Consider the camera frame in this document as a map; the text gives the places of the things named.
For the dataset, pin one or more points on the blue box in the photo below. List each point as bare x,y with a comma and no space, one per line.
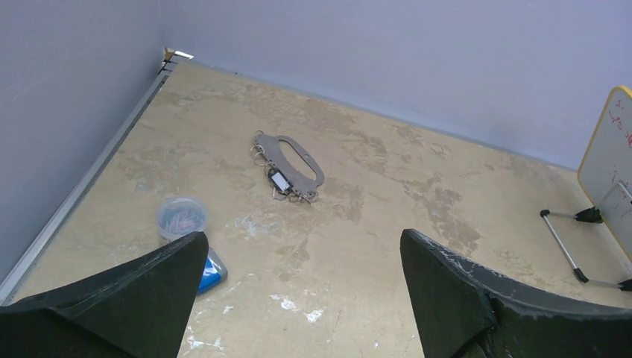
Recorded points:
214,273

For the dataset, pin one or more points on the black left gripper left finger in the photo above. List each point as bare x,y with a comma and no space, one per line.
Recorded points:
140,308

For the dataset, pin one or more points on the black key tag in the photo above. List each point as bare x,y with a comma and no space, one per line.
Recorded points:
280,182

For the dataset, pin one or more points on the yellow framed whiteboard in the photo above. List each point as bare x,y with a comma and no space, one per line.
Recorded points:
605,170

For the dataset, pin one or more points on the clear jar of paperclips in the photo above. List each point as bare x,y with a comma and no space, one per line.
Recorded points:
177,217

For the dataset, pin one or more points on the aluminium table rail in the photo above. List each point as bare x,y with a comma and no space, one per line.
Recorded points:
12,281

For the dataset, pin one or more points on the metal whiteboard stand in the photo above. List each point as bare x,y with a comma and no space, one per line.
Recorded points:
596,241

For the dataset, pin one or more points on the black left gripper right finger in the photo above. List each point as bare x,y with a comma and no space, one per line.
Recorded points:
464,309

